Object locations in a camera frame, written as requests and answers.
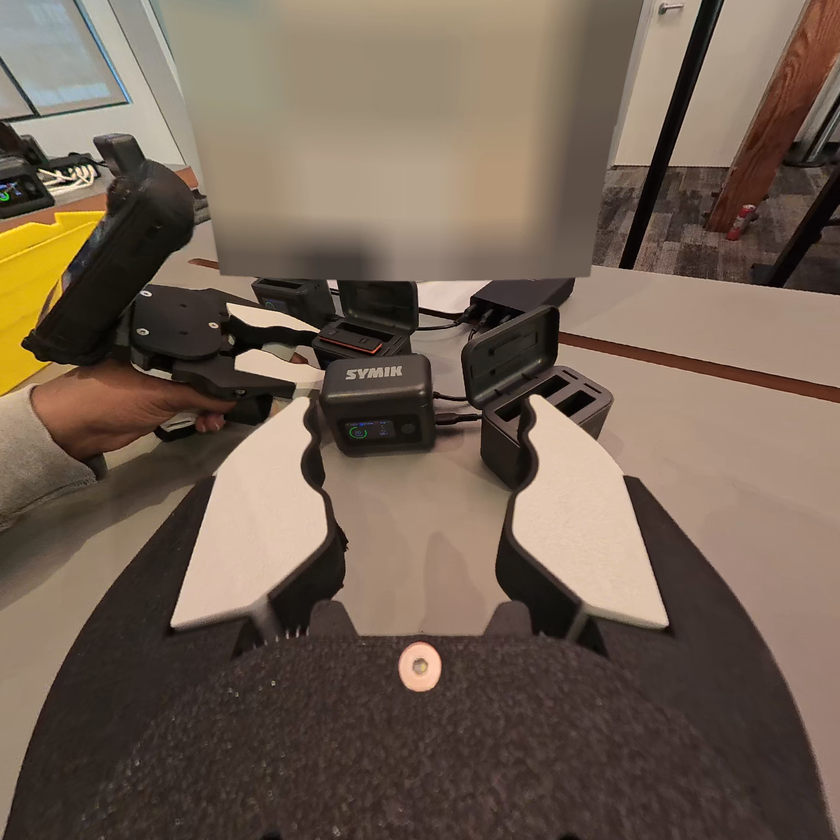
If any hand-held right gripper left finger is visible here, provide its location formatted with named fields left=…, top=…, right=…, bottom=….
left=171, top=395, right=349, bottom=642

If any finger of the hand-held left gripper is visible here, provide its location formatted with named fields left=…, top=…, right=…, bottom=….
left=225, top=302, right=321, bottom=350
left=209, top=350, right=327, bottom=403

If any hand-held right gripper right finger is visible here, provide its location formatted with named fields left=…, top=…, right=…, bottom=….
left=495, top=394, right=670, bottom=642

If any yellow plastic bin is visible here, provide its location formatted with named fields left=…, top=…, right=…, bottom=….
left=0, top=210, right=107, bottom=398

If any person's left forearm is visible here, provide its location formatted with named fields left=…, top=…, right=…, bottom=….
left=0, top=384, right=109, bottom=532

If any person's left hand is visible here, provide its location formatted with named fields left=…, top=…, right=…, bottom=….
left=29, top=357, right=240, bottom=463

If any brown edged table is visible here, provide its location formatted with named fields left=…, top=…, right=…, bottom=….
left=0, top=164, right=201, bottom=237

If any red striped black battery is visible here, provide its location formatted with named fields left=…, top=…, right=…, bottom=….
left=322, top=323, right=385, bottom=356

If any black power adapter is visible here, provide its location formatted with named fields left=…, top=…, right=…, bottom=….
left=94, top=133, right=150, bottom=179

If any white stand base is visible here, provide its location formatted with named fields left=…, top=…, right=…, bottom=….
left=417, top=279, right=473, bottom=312

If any black power hub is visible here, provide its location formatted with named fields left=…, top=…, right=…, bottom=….
left=469, top=277, right=577, bottom=326

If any red fire extinguisher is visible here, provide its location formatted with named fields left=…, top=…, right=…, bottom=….
left=724, top=203, right=760, bottom=243

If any black stand pole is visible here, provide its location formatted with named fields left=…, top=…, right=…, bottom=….
left=751, top=169, right=840, bottom=290
left=619, top=0, right=727, bottom=271

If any white cable bundle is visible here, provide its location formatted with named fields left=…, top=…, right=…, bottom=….
left=38, top=161, right=101, bottom=193

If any wooden post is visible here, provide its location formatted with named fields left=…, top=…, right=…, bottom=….
left=705, top=0, right=840, bottom=232

